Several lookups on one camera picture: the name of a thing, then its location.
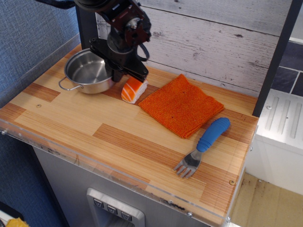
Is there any yellow black object corner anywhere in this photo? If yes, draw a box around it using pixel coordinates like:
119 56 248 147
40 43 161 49
0 202 29 227

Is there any black vertical post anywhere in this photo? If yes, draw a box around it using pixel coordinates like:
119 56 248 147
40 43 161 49
75 0 98 49
252 0 303 117

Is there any silver button control panel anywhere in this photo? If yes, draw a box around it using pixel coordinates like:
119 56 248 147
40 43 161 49
87 188 145 227

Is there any black left vertical post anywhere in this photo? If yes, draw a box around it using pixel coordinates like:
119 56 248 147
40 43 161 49
75 0 98 49

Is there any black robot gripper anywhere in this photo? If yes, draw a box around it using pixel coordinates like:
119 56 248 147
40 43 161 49
90 38 149 82

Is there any grey toy cabinet front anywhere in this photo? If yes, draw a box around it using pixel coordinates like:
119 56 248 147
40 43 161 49
32 146 223 227

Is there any clear acrylic table edge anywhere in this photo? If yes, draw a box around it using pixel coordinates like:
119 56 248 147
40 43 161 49
0 118 232 225

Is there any black right vertical post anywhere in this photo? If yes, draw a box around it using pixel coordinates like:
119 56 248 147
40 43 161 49
252 0 303 117

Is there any orange knitted cloth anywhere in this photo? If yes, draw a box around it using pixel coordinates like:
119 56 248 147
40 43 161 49
139 74 224 139

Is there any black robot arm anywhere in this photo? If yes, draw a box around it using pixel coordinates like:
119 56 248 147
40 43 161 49
43 0 151 82

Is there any stainless steel two-handled pot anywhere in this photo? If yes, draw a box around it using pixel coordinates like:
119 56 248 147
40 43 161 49
58 49 115 94

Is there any salmon nigiri sushi toy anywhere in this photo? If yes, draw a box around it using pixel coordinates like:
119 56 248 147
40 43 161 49
121 77 149 104

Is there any blue handled metal fork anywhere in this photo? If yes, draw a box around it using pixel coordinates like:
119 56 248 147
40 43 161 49
173 117 231 178

